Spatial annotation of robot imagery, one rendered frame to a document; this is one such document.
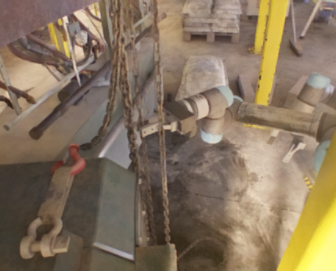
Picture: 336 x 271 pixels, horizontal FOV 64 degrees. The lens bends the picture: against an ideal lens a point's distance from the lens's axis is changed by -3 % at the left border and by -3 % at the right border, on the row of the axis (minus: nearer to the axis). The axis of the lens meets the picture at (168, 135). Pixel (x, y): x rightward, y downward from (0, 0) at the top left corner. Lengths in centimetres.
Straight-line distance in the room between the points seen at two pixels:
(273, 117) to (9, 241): 79
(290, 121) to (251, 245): 80
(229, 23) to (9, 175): 370
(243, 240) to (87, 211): 109
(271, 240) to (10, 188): 126
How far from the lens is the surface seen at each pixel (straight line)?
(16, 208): 65
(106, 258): 55
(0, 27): 99
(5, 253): 55
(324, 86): 110
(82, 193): 63
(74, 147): 73
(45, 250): 49
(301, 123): 94
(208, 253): 149
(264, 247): 155
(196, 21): 415
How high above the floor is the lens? 128
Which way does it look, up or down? 37 degrees down
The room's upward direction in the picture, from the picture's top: 2 degrees counter-clockwise
